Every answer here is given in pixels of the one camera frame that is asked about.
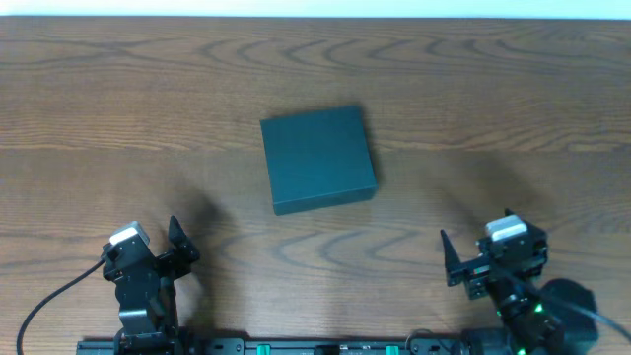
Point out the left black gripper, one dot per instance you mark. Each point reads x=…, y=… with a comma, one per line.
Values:
x=185, y=249

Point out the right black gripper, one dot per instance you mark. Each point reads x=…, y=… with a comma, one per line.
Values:
x=477, y=272

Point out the black cardboard box with lid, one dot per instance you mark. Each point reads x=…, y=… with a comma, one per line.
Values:
x=318, y=159

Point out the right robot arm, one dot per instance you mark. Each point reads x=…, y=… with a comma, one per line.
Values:
x=541, y=321

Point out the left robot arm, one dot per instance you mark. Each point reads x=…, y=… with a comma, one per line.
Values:
x=149, y=314

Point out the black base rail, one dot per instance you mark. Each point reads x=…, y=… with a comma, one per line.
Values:
x=276, y=347

